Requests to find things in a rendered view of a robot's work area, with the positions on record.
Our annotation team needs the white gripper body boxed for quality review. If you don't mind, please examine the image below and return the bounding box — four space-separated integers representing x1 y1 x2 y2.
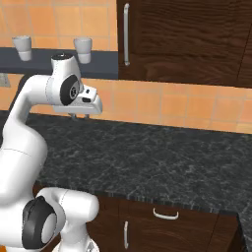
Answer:
54 92 103 116

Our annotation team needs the white cup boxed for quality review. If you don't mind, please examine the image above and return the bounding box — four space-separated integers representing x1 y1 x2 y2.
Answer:
73 36 94 65
12 35 33 62

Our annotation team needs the dark wood drawer front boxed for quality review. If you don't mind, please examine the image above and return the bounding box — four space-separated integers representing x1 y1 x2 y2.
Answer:
118 198 220 236

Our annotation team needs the dark wood base cupboard door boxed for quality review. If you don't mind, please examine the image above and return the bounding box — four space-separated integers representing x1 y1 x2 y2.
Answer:
86 195 238 252

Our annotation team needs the dark blue wall shelf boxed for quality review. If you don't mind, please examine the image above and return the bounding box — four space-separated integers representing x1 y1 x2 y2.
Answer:
0 46 119 81

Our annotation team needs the grey wall socket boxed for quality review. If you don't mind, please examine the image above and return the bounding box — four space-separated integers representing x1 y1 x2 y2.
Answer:
0 73 12 89

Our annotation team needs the silver wall cupboard handle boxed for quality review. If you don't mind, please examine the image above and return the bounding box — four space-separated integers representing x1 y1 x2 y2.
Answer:
123 3 131 67

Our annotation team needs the dark wood wall cupboard door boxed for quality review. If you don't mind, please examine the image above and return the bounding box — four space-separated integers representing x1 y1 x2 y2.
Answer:
116 0 252 89

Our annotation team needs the silver base cupboard handle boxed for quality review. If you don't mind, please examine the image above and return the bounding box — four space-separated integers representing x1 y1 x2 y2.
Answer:
123 220 130 250

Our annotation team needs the silver drawer handle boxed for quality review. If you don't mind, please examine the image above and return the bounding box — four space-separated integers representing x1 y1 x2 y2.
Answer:
152 207 180 221

